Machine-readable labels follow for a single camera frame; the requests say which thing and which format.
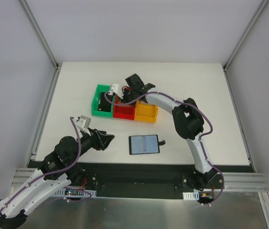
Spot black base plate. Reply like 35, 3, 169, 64
27, 161, 226, 199

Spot right white cable duct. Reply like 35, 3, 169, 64
183, 192, 199, 201

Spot green plastic bin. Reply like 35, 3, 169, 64
91, 84, 113, 118

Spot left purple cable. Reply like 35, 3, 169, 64
0, 116, 93, 229

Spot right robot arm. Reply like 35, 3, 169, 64
122, 74, 218, 190

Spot red plastic bin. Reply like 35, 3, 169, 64
113, 105, 135, 120

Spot white cable duct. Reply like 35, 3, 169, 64
183, 192, 199, 201
52, 188, 97, 198

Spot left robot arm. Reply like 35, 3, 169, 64
0, 129, 114, 229

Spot purple cable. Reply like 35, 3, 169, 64
0, 116, 93, 229
103, 91, 225, 206

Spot aluminium frame post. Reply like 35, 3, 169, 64
223, 0, 269, 72
18, 0, 59, 70

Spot right aluminium frame post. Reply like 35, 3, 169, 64
223, 0, 269, 72

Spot black leather card holder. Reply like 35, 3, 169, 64
128, 135, 166, 155

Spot left aluminium frame post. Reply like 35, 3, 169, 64
18, 0, 59, 70

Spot orange plastic bin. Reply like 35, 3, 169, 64
134, 101, 158, 123

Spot aluminium front rail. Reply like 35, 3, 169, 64
10, 168, 269, 194

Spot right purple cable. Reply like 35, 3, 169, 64
103, 91, 225, 206

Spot left white cable duct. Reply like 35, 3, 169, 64
52, 188, 97, 198

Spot black cards in green bin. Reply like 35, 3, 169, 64
97, 92, 112, 113

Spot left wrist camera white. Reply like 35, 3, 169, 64
74, 115, 91, 134

